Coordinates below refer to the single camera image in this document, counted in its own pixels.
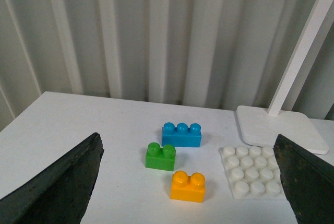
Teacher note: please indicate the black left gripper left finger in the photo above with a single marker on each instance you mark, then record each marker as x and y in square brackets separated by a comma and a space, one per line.
[61, 192]

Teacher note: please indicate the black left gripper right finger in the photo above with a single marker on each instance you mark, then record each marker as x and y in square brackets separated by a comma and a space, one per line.
[307, 182]

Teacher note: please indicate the yellow two-stud block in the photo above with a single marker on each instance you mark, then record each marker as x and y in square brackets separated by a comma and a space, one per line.
[188, 188]

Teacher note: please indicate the green two-stud block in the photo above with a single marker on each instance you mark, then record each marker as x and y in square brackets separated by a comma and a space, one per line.
[161, 158]

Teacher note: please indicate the blue three-stud block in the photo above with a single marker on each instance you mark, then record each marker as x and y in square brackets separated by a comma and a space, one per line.
[181, 135]

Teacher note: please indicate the white lamp stand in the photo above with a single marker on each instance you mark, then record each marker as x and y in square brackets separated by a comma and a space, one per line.
[260, 126]

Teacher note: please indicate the white studded base plate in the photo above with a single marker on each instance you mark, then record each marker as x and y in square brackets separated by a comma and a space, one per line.
[252, 172]

